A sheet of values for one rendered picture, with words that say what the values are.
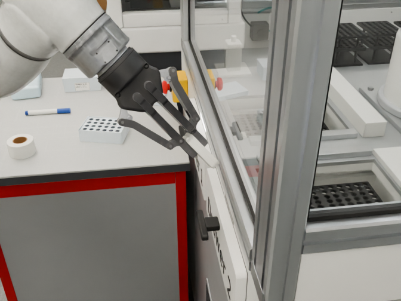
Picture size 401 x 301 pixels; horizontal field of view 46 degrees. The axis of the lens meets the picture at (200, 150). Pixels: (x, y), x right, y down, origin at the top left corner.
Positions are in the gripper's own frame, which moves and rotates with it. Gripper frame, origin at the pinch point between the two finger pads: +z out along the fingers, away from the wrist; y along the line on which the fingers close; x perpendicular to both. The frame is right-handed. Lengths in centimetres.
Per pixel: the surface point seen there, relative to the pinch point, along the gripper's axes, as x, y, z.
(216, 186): 7.4, -2.0, 9.6
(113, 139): 59, -10, -2
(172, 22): 102, 36, -10
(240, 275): -12.4, -10.2, 14.1
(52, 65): 329, -5, -34
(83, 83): 93, -4, -17
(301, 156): -31.0, 4.1, -1.4
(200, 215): 3.2, -8.0, 9.4
